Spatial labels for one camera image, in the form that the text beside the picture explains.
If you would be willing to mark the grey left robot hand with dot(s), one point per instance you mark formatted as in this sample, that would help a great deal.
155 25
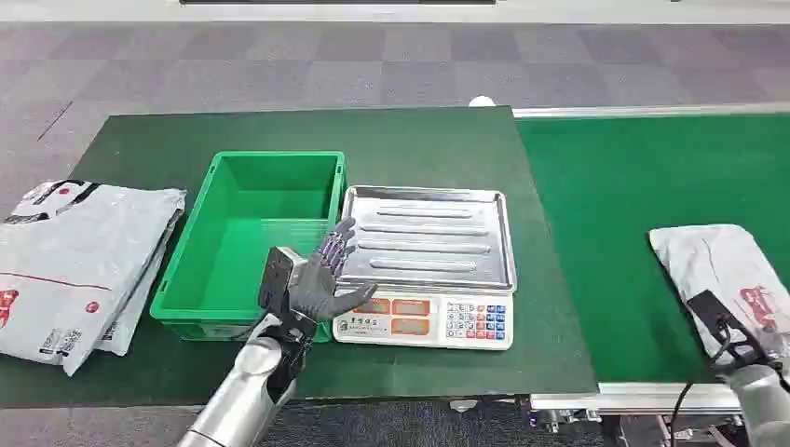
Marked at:
315 287

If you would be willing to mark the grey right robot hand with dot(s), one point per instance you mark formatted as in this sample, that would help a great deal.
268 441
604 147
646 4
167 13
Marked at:
777 350

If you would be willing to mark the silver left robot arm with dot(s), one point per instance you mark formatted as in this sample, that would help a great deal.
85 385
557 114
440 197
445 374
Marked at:
247 388

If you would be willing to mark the white electronic scale body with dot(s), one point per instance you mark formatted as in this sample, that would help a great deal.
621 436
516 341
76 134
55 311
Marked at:
432 321

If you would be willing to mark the green plastic crate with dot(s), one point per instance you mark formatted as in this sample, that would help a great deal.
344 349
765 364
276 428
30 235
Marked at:
247 185

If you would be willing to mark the steel scale tray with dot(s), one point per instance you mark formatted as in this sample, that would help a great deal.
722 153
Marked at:
432 247

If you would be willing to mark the dark green table mat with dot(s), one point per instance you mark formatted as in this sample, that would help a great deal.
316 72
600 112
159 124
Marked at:
432 148

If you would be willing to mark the flat grey courier parcel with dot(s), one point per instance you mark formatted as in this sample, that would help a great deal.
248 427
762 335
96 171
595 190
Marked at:
133 308

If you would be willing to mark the white round cap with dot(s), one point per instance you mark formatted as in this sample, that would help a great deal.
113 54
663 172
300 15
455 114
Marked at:
481 102
463 405

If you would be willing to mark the bright green conveyor belt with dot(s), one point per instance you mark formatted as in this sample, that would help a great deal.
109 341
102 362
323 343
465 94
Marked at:
617 216

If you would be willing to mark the conveyor underframe hardware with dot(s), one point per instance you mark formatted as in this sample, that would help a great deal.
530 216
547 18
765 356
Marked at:
574 422

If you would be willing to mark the large grey courier parcel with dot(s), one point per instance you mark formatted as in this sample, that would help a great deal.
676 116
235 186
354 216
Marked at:
74 259

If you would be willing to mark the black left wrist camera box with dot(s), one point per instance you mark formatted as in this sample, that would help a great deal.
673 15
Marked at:
274 277

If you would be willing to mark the aluminium conveyor side rail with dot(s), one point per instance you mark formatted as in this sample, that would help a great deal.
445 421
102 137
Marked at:
648 111
648 398

